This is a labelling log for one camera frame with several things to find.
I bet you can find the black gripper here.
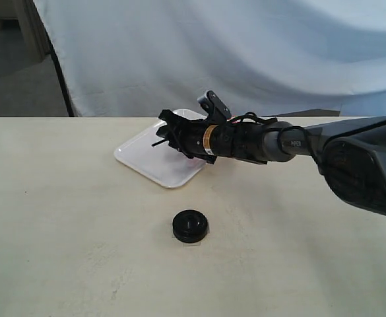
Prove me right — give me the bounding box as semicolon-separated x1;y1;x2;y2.
156;109;265;164

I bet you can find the red flag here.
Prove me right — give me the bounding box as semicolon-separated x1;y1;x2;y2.
151;139;169;147

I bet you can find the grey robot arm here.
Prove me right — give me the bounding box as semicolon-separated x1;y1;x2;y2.
156;110;386;216

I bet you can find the black round flag base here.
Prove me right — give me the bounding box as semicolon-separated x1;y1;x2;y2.
172;209;209;244

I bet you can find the white plastic tray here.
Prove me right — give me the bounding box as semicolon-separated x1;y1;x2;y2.
113;120;206;189

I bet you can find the white backdrop cloth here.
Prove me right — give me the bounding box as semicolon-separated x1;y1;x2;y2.
35;1;386;116

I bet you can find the wooden furniture in background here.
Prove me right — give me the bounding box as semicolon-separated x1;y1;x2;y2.
0;0;50;63

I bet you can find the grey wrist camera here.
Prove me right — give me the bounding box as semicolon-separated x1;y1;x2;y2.
197;90;232;124

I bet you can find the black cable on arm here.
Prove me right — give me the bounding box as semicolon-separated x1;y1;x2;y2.
227;112;309;146

